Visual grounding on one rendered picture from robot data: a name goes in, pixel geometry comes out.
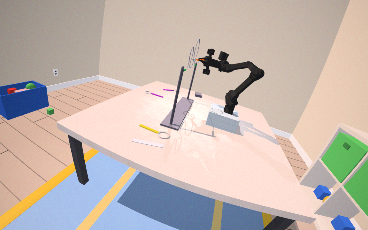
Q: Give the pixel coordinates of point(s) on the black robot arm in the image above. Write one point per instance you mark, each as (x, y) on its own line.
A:
(232, 95)

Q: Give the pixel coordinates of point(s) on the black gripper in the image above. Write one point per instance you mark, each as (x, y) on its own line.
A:
(211, 62)

